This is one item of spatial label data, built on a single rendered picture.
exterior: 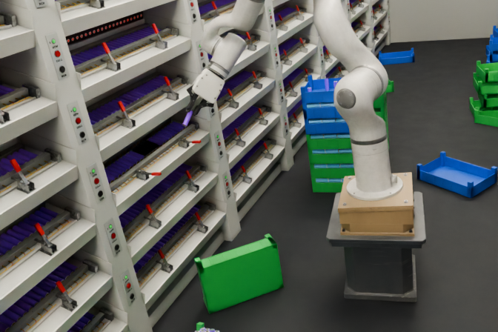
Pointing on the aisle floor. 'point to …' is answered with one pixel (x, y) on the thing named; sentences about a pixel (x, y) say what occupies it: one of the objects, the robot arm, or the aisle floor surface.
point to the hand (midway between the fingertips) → (193, 108)
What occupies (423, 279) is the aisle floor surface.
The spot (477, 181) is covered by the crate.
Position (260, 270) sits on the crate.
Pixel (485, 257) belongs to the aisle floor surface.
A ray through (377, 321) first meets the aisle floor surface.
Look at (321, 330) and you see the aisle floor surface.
